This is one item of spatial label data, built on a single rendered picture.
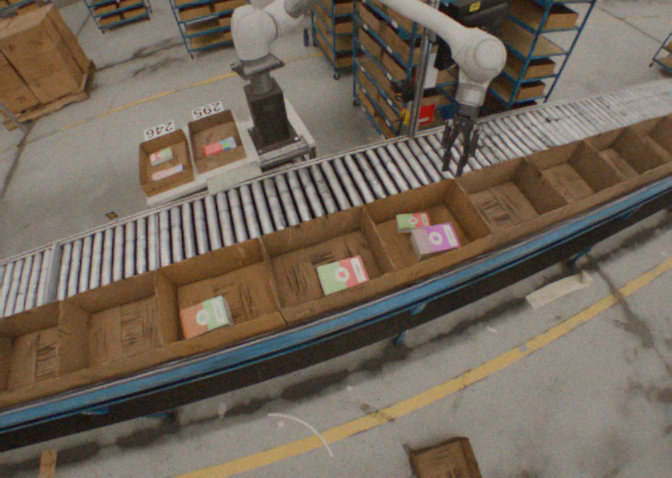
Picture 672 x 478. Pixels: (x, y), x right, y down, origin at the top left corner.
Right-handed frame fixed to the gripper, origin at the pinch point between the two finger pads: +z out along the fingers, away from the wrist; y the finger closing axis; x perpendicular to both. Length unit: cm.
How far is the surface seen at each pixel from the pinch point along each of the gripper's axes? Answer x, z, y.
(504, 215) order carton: -43.5, 20.3, -5.3
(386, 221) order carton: -0.4, 30.9, 24.3
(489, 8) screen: -40, -66, 25
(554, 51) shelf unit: -176, -82, 45
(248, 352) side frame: 63, 68, 15
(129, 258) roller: 93, 70, 95
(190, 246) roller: 65, 60, 81
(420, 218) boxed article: -9.3, 26.4, 14.4
